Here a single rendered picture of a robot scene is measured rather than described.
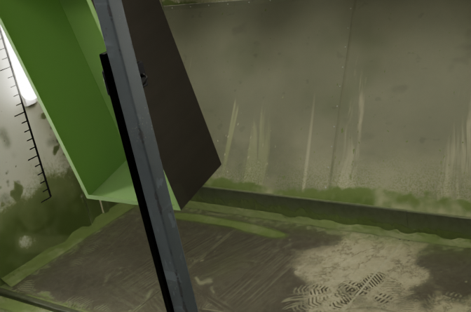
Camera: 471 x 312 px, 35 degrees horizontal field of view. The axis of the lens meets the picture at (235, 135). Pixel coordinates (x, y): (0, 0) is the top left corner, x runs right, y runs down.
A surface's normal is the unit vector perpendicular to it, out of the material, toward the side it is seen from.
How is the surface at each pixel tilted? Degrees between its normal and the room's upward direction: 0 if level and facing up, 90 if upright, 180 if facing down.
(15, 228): 90
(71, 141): 90
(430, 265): 0
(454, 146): 57
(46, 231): 90
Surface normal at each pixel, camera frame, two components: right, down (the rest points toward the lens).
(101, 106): 0.81, 0.04
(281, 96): -0.59, -0.19
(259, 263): -0.19, -0.93
